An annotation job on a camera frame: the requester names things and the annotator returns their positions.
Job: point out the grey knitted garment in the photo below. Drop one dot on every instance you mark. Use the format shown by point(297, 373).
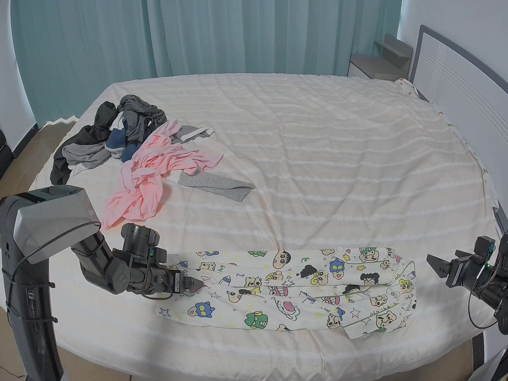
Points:
point(218, 185)

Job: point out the grey white-trimmed garment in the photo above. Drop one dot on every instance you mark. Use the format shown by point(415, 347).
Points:
point(194, 133)

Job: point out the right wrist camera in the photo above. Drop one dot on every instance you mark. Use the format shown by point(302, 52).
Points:
point(484, 247)

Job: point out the bed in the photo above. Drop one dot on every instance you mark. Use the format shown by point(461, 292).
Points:
point(317, 153)

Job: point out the pink garment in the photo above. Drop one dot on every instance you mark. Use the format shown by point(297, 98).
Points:
point(143, 189)

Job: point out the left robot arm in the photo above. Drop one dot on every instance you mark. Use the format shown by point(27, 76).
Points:
point(51, 204)

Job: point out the blue-green curtain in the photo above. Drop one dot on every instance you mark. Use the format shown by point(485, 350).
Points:
point(198, 26)

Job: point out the white printed pillow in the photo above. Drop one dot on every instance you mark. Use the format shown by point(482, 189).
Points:
point(407, 86)

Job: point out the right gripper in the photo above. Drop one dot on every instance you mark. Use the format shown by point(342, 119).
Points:
point(462, 272)

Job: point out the white printed pyjama top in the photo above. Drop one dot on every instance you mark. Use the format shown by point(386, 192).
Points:
point(277, 292)

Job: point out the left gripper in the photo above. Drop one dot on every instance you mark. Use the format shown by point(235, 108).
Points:
point(168, 282)

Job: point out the grey bedside table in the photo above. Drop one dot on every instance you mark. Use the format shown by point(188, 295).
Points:
point(373, 64)

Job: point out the pile of clothes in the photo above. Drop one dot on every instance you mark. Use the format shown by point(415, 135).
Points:
point(137, 117)

